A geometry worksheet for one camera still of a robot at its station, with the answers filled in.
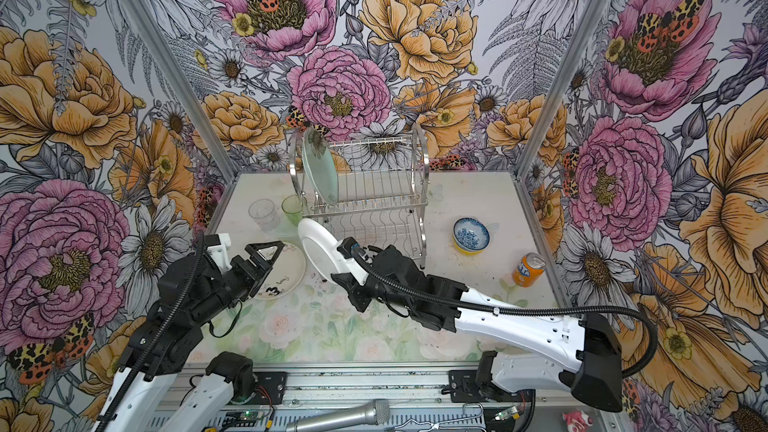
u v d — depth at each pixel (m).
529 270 0.85
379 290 0.57
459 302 0.45
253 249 0.59
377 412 0.67
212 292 0.52
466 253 0.94
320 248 0.63
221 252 0.61
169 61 0.88
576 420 0.67
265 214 1.05
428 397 0.74
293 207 1.06
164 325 0.43
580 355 0.41
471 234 0.99
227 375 0.64
